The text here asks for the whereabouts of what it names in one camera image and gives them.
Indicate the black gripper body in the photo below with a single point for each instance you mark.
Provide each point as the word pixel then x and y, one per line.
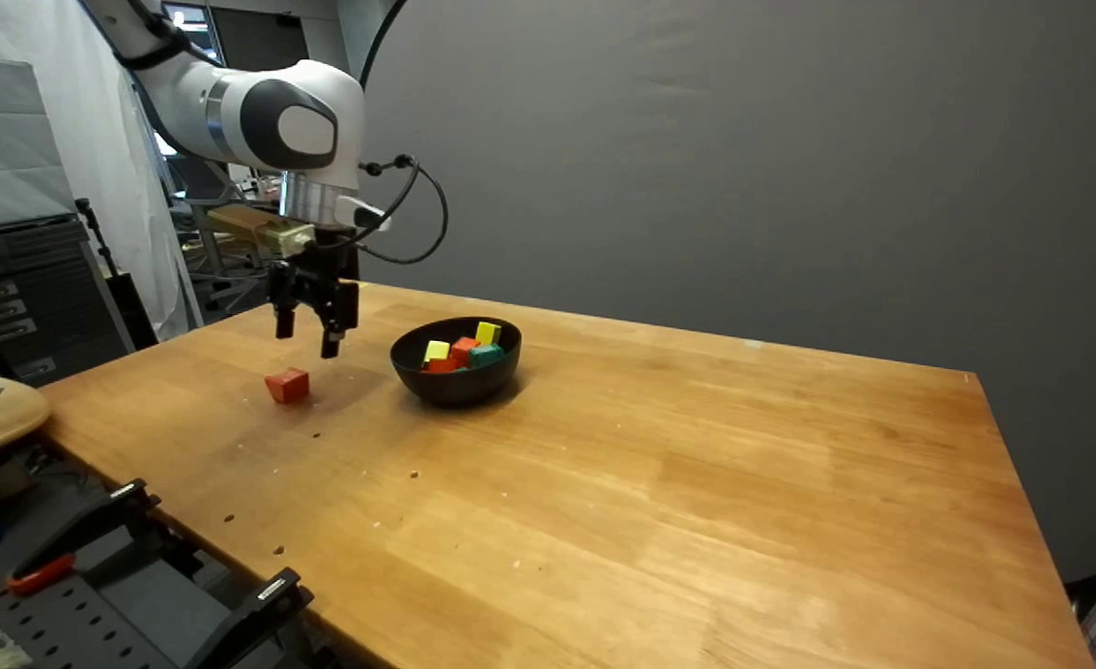
pixel 316 281

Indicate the orange-red wooden cube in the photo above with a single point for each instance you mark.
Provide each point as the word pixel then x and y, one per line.
pixel 289 387

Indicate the red hexagonal block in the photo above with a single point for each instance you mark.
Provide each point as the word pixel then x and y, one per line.
pixel 462 355

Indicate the yellow pentagon block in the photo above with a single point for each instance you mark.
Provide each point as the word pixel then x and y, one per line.
pixel 488 330

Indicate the green wooden cube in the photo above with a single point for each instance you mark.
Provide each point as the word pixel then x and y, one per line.
pixel 488 359

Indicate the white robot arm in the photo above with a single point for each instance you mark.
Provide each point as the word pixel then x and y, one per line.
pixel 249 116

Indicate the black bowl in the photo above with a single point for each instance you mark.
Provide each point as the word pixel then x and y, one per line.
pixel 456 391

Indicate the pale yellow cube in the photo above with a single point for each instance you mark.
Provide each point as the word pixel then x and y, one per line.
pixel 435 350

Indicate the dark office chair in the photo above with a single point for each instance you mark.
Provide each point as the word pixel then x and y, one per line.
pixel 193 185

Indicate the black leaning stand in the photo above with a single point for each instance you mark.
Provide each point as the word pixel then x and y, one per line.
pixel 123 302

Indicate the white curtain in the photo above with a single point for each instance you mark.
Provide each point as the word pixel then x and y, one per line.
pixel 100 185

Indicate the black drawer cabinet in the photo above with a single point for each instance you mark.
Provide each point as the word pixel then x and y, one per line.
pixel 27 299

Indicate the round wooden board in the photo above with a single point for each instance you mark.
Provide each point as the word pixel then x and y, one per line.
pixel 12 413

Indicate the black pegboard bench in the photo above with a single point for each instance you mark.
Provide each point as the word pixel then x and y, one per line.
pixel 140 608

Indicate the grey cloth cover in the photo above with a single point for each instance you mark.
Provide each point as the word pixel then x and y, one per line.
pixel 9 151

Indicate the grey fabric backdrop panel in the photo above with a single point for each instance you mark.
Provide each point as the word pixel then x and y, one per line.
pixel 757 159

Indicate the tan wrist camera box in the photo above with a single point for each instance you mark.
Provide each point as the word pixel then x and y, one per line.
pixel 255 228

